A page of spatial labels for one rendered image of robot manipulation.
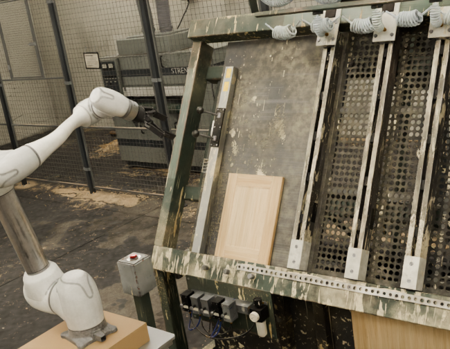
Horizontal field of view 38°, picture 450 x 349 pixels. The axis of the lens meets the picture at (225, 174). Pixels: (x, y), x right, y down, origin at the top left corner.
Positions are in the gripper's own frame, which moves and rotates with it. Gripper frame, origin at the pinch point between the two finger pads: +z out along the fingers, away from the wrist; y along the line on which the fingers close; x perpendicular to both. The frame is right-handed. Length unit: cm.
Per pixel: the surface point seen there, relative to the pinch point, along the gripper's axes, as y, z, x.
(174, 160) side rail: 13.6, 28.2, 23.2
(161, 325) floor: 11, 114, 145
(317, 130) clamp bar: -32, 40, -45
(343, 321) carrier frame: -89, 81, 9
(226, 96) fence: 19.3, 30.8, -19.0
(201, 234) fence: -29, 36, 31
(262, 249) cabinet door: -56, 43, 9
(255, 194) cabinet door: -32, 40, -3
